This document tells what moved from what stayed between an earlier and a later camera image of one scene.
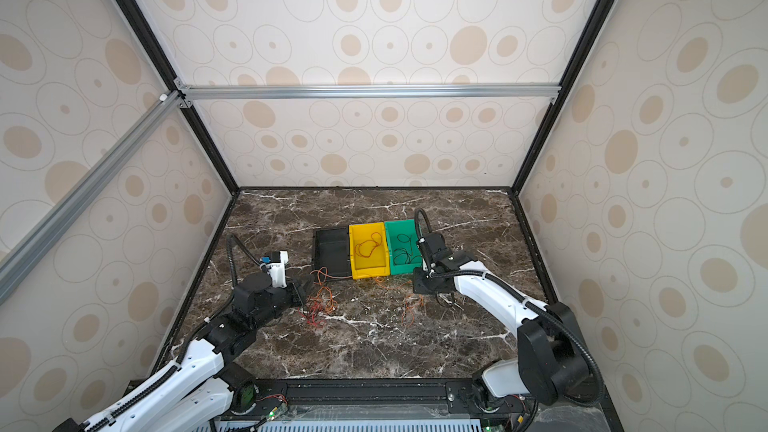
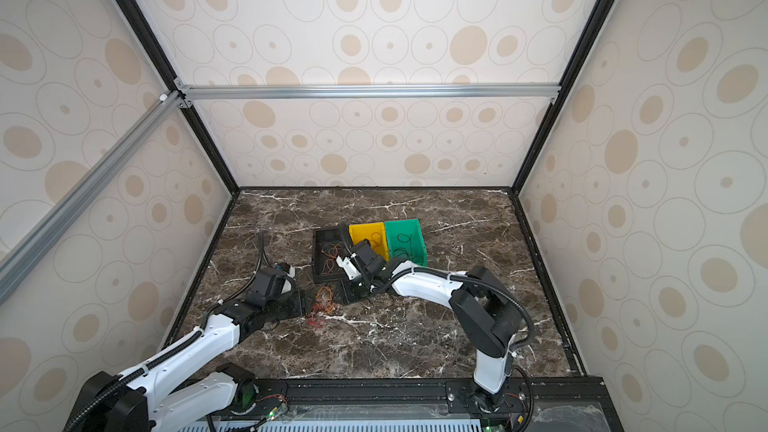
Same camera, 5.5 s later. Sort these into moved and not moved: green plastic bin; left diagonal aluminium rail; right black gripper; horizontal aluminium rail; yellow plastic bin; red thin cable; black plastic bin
Moved: right black gripper; red thin cable
Not moved: left diagonal aluminium rail; horizontal aluminium rail; black plastic bin; green plastic bin; yellow plastic bin
